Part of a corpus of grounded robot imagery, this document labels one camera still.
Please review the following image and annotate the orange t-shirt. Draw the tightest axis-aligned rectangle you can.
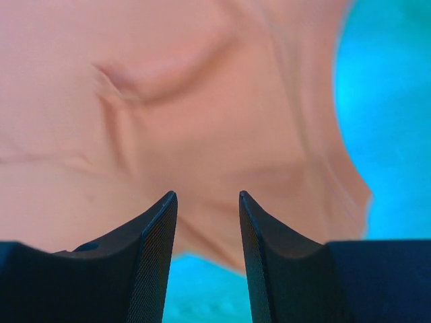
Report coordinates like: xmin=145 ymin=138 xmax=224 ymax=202
xmin=1 ymin=1 xmax=369 ymax=271

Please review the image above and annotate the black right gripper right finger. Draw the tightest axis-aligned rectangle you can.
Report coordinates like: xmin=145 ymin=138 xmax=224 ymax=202
xmin=239 ymin=191 xmax=430 ymax=322

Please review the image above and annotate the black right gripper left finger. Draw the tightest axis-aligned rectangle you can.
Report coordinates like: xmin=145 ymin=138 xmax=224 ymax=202
xmin=1 ymin=192 xmax=178 ymax=322

